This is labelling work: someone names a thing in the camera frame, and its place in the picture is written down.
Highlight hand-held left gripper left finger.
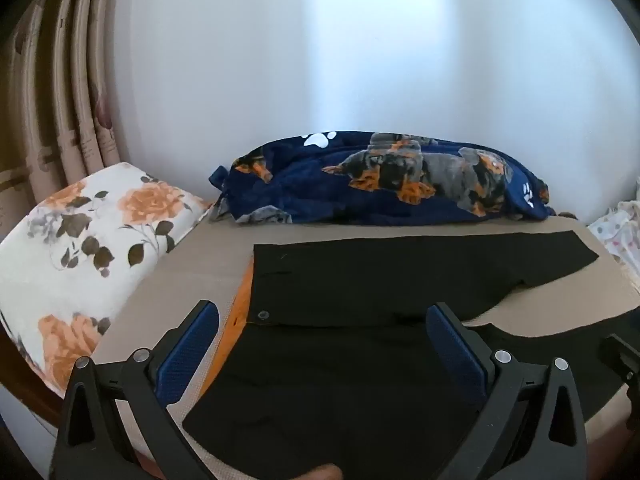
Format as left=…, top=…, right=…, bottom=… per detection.
left=50, top=300, right=221, bottom=480

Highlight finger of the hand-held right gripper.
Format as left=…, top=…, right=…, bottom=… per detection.
left=598, top=332, right=640, bottom=431

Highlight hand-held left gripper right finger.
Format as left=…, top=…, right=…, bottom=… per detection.
left=425, top=302, right=588, bottom=480

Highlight black pants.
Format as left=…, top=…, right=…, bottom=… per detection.
left=182, top=231, right=640, bottom=480

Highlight white spotted cloth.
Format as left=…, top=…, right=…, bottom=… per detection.
left=587, top=200, right=640, bottom=281

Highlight white floral pillow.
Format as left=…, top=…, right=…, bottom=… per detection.
left=0, top=162, right=213, bottom=398

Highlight blue dog printed blanket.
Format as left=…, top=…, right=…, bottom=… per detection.
left=209, top=131, right=557, bottom=226

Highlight beige patterned curtain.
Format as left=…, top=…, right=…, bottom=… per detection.
left=0, top=0, right=131, bottom=221

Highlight brown wooden bed frame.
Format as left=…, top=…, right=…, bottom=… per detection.
left=0, top=330, right=66, bottom=426

